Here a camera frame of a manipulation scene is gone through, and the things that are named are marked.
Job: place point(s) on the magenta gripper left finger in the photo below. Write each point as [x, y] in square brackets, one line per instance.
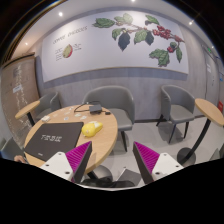
[71, 165]

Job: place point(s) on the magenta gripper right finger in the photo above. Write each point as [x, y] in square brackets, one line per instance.
[152, 165]

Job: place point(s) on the round wooden table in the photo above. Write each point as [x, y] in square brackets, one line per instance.
[102, 143]

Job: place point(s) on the small round table right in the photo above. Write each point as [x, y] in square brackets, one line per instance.
[213, 114]

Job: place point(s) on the small round table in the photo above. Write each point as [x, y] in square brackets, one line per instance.
[213, 114]
[26, 111]

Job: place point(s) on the white small packet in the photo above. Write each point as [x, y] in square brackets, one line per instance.
[45, 118]

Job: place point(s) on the black power adapter box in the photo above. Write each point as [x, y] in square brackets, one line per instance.
[95, 108]

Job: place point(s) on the grey armchair left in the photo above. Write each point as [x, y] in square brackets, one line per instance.
[48, 104]

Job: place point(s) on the grey armchair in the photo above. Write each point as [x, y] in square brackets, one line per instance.
[48, 104]
[177, 106]
[119, 101]

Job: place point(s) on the grey armchair right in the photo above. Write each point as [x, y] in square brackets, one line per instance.
[177, 106]

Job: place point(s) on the grey armchair centre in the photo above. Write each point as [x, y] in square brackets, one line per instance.
[119, 101]

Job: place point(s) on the small round table left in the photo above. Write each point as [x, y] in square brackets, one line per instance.
[26, 111]

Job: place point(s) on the coffee plant wall mural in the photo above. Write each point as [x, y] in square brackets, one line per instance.
[114, 39]

